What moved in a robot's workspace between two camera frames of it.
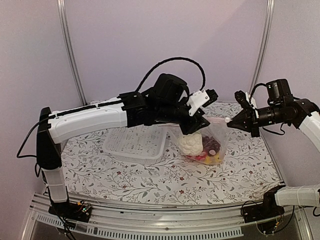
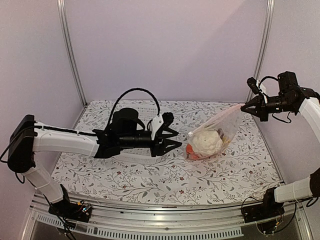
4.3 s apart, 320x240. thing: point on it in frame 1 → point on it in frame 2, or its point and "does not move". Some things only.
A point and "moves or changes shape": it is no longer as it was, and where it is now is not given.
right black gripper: x=249 y=123 → x=261 y=110
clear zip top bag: x=207 y=145 moves or changes shape
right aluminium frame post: x=263 y=48 does not move
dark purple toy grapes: x=213 y=146 → x=221 y=135
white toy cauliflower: x=191 y=144 → x=206 y=142
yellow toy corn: x=215 y=159 → x=225 y=141
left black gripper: x=195 y=124 → x=160 y=148
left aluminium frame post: x=61 y=9 does not move
